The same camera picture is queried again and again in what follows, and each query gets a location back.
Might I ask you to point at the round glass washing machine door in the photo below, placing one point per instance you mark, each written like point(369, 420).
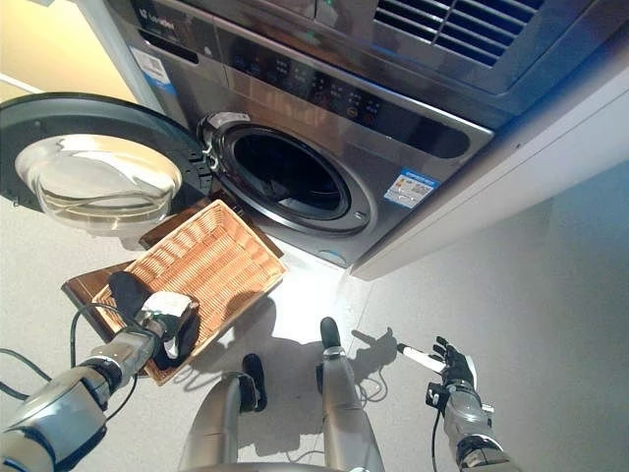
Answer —
point(74, 113)

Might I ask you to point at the blue and white base sticker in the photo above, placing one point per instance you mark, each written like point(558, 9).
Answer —
point(333, 259)

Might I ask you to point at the black garment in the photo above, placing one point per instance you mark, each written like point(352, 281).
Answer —
point(281, 191)
point(128, 295)

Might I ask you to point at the blue and white energy label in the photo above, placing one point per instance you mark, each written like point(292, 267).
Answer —
point(154, 69)

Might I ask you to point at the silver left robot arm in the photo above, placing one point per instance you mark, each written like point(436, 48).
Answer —
point(64, 393)

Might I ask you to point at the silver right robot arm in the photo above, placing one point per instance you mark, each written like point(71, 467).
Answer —
point(464, 413)

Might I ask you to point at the cream cabinet with white counter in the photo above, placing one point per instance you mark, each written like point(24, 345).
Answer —
point(59, 49)

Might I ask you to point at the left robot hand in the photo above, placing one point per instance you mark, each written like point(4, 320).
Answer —
point(167, 305)

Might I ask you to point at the glossy dark brown stool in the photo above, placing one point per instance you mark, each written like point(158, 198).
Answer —
point(83, 290)

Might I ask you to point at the dark stacked tumble dryer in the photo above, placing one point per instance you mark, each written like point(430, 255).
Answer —
point(565, 49)

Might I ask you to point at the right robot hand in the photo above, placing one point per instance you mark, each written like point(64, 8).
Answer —
point(457, 369)

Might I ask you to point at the grey robot torso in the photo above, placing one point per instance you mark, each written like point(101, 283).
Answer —
point(265, 468)

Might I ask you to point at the grey front-load washing machine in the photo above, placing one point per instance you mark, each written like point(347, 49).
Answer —
point(393, 226)

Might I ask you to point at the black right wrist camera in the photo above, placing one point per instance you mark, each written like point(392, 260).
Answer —
point(434, 394)

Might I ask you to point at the square blue white sticker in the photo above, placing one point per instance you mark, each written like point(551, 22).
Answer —
point(410, 186)

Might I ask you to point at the orange woven wicker basket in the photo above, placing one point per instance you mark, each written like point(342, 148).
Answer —
point(221, 255)

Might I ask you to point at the black left robot foot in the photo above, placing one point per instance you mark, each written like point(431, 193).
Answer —
point(254, 381)

